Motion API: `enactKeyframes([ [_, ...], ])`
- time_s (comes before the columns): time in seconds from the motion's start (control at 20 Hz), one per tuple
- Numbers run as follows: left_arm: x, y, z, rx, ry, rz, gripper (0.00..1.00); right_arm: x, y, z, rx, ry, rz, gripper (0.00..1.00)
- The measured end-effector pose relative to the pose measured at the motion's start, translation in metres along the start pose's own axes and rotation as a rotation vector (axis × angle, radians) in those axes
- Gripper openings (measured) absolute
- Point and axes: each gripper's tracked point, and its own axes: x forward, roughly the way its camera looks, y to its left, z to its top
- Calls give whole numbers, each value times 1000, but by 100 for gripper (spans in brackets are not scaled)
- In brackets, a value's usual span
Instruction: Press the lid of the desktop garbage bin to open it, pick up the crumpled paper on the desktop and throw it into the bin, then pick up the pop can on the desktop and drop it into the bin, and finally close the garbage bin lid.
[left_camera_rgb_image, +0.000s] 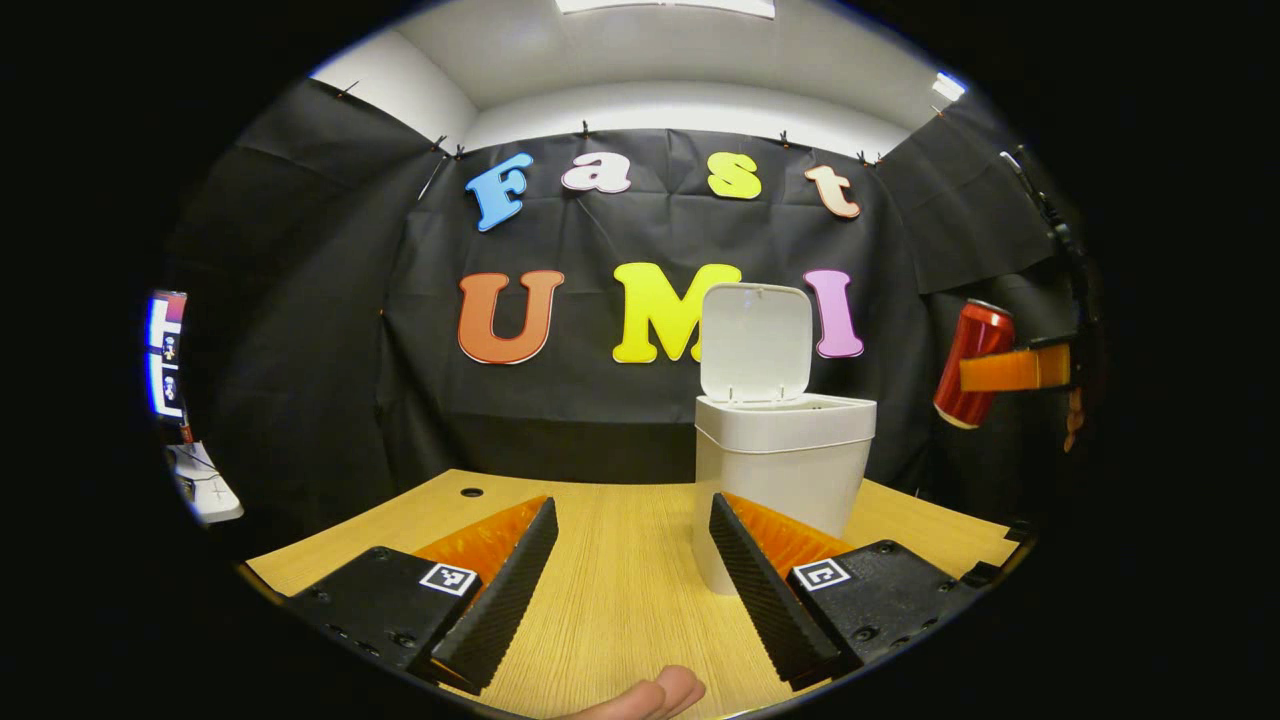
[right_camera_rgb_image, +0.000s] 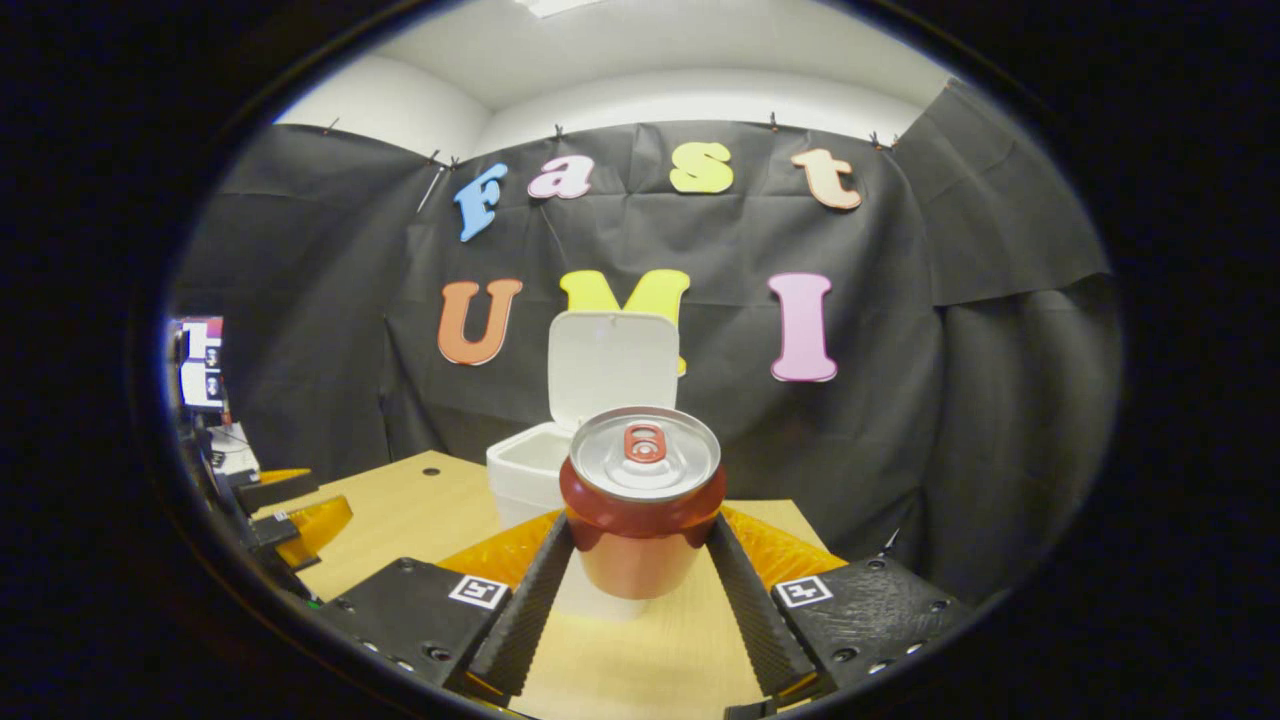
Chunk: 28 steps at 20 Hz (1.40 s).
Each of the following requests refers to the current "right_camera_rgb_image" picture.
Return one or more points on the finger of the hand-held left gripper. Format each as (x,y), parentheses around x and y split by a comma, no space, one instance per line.
(320,525)
(280,492)

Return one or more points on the white desktop garbage bin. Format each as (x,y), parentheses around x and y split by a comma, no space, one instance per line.
(610,365)

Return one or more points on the computer monitor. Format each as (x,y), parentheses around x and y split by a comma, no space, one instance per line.
(200,365)

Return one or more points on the black backdrop cloth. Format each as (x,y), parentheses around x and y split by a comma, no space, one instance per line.
(950,400)

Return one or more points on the red pop can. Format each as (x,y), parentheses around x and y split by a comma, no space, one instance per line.
(645,500)

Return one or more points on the white side desk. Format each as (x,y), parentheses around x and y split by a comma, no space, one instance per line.
(235,455)

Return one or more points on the wooden desktop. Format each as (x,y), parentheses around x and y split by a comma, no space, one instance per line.
(400,510)

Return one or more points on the ceiling light panel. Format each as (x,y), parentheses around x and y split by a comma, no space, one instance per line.
(555,6)

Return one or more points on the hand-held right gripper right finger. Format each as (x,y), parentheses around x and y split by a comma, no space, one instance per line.
(755,625)

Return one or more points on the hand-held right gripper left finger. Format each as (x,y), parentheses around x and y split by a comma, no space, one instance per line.
(525,620)

